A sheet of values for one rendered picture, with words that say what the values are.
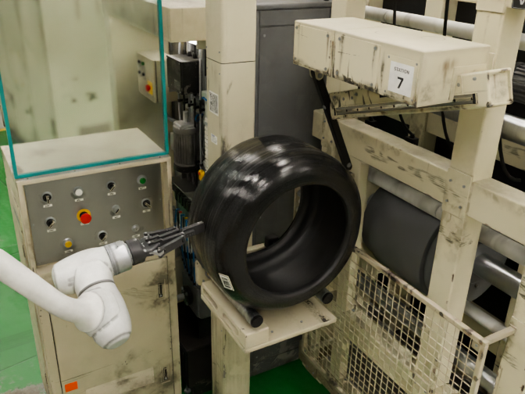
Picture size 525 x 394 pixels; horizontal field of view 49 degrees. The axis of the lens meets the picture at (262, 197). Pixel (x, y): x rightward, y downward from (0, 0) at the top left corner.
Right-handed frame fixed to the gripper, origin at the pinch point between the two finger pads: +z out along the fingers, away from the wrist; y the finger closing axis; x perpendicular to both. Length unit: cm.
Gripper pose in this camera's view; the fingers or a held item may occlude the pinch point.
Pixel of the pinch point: (193, 230)
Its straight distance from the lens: 172.6
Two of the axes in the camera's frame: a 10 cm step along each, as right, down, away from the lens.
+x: 1.0, 8.7, 4.8
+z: 8.6, -3.1, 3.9
